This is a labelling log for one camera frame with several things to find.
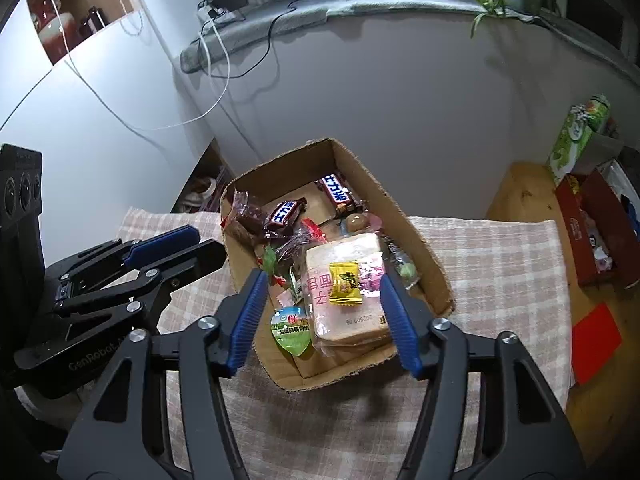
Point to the red white jar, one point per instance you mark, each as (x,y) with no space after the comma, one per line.
(50,30)

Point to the red brown snack packet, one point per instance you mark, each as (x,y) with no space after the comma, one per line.
(247,215)
(300,242)

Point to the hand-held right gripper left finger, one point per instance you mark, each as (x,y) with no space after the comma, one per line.
(247,320)

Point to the pink checkered tablecloth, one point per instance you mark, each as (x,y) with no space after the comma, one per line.
(490,270)

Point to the brown blue chocolate bar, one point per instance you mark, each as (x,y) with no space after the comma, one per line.
(282,216)
(340,192)

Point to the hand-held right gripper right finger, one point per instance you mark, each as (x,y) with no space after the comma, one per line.
(400,325)

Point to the sliced bread packet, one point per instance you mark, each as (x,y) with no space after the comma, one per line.
(345,327)

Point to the teal candy packet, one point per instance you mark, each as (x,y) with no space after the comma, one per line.
(295,290)

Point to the dark bottle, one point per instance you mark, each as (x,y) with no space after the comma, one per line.
(92,22)

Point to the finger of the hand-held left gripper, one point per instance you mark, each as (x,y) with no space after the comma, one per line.
(190,260)
(160,245)

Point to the white power strip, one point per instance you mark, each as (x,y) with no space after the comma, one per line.
(212,12)

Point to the small green candy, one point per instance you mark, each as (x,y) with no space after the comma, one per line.
(407,270)

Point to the white blue box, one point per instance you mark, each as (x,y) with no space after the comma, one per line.
(620,180)

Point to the red box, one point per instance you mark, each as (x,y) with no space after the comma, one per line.
(575,225)

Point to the red envelope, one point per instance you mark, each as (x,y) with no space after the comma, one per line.
(595,345)

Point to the green jelly cup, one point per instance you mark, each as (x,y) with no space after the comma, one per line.
(292,332)

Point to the grey sill cloth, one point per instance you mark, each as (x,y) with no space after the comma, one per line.
(400,7)

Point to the round brown egg snack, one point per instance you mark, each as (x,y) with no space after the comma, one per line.
(357,221)

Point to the green red candy wrapper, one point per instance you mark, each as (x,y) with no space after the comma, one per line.
(269,260)

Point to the yellow candy packet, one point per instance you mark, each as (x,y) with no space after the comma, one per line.
(345,285)

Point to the green printed carton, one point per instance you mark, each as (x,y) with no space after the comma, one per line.
(570,145)

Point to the wooden stool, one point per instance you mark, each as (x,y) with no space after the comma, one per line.
(525,190)

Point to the cardboard box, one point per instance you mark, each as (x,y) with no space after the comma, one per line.
(295,165)

